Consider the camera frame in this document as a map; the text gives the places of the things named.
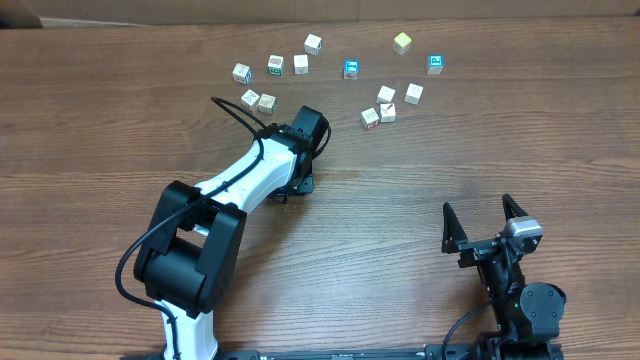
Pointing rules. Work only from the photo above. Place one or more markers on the cardboard backdrop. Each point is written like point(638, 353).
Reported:
point(77, 13)

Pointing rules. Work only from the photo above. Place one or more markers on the wooden block red thirteen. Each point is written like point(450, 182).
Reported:
point(370, 118)

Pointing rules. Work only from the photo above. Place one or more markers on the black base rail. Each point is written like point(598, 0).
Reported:
point(430, 352)

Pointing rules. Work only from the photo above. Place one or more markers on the wooden block green letter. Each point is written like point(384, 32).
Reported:
point(275, 65)

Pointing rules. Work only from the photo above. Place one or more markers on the wooden block far top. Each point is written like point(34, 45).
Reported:
point(313, 44)

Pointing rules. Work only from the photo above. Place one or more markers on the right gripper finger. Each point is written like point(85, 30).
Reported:
point(453, 233)
point(511, 208)

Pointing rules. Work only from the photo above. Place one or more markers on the wooden block green edge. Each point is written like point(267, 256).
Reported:
point(267, 104)

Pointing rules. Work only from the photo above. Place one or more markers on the wooden block blue side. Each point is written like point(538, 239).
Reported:
point(242, 73)

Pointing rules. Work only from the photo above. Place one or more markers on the blue top wooden block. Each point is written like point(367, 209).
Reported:
point(351, 69)

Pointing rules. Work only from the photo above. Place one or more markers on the blue top block right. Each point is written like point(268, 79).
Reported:
point(435, 64)

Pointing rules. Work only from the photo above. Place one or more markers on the wooden block blue H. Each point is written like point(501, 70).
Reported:
point(413, 94)

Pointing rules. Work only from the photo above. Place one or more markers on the plain wooden block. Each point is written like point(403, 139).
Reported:
point(301, 64)

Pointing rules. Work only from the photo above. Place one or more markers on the wooden block yellow edge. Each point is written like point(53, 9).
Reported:
point(250, 99)

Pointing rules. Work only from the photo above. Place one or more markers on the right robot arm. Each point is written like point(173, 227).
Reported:
point(527, 315)

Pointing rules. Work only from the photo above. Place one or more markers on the wooden block yellow side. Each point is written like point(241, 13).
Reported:
point(385, 95)

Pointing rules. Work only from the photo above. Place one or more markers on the wooden block number four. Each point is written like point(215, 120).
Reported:
point(387, 112)

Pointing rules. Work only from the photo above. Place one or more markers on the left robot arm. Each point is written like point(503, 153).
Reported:
point(182, 265)

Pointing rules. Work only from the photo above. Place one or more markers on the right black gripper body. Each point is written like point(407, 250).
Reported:
point(482, 250)

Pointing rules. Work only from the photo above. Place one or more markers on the yellow top wooden block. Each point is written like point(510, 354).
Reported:
point(401, 43)

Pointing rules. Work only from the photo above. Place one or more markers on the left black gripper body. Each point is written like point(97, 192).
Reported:
point(301, 185)

